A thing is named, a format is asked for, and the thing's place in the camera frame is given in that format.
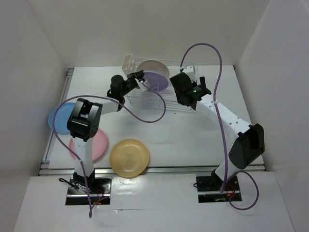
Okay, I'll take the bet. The white cutlery holder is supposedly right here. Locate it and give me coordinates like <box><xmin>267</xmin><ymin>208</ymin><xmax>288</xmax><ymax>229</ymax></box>
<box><xmin>122</xmin><ymin>54</ymin><xmax>132</xmax><ymax>75</ymax></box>

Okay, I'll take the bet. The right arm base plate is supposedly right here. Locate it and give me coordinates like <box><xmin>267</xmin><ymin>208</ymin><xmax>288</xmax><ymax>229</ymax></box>
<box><xmin>193</xmin><ymin>176</ymin><xmax>242</xmax><ymax>203</ymax></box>

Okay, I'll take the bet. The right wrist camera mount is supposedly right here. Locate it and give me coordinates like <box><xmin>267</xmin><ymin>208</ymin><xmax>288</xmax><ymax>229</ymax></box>
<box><xmin>180</xmin><ymin>65</ymin><xmax>197</xmax><ymax>84</ymax></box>

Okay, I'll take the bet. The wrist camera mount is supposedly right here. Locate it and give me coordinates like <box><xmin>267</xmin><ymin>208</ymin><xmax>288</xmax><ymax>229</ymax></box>
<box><xmin>180</xmin><ymin>65</ymin><xmax>197</xmax><ymax>84</ymax></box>
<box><xmin>135</xmin><ymin>79</ymin><xmax>147</xmax><ymax>91</ymax></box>

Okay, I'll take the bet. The cream plate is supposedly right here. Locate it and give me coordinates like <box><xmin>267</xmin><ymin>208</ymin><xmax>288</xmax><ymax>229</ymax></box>
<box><xmin>137</xmin><ymin>59</ymin><xmax>170</xmax><ymax>79</ymax></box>

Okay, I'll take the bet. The orange plate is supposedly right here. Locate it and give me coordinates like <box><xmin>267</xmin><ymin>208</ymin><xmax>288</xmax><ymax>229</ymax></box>
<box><xmin>110</xmin><ymin>139</ymin><xmax>150</xmax><ymax>178</ymax></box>

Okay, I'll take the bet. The pink plate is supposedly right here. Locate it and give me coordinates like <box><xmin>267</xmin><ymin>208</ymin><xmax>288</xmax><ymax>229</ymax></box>
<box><xmin>69</xmin><ymin>128</ymin><xmax>109</xmax><ymax>163</ymax></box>

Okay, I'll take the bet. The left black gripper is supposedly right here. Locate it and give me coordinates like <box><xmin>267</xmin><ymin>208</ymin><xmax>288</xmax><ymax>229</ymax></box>
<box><xmin>120</xmin><ymin>70</ymin><xmax>145</xmax><ymax>97</ymax></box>

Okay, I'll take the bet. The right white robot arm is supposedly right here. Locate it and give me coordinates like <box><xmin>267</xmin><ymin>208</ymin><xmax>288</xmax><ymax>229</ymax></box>
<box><xmin>170</xmin><ymin>72</ymin><xmax>265</xmax><ymax>190</ymax></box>

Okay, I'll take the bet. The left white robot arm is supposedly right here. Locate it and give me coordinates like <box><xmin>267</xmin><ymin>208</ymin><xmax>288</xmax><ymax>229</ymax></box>
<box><xmin>67</xmin><ymin>71</ymin><xmax>144</xmax><ymax>193</ymax></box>

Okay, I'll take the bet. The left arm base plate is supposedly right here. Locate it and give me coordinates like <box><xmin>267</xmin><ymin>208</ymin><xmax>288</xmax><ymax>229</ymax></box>
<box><xmin>59</xmin><ymin>177</ymin><xmax>112</xmax><ymax>206</ymax></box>

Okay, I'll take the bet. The white wire dish rack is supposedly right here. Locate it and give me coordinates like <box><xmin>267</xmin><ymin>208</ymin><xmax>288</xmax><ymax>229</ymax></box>
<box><xmin>126</xmin><ymin>56</ymin><xmax>191</xmax><ymax>111</ymax></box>

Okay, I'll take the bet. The blue plate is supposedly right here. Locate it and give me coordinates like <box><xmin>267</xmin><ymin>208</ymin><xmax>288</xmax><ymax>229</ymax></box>
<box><xmin>48</xmin><ymin>102</ymin><xmax>75</xmax><ymax>135</ymax></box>

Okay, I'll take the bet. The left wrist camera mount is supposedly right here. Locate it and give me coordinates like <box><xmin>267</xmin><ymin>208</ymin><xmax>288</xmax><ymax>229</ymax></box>
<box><xmin>135</xmin><ymin>79</ymin><xmax>147</xmax><ymax>91</ymax></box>

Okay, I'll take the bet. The purple plate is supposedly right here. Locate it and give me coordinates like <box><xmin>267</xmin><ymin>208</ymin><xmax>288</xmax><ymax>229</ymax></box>
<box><xmin>143</xmin><ymin>71</ymin><xmax>169</xmax><ymax>92</ymax></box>

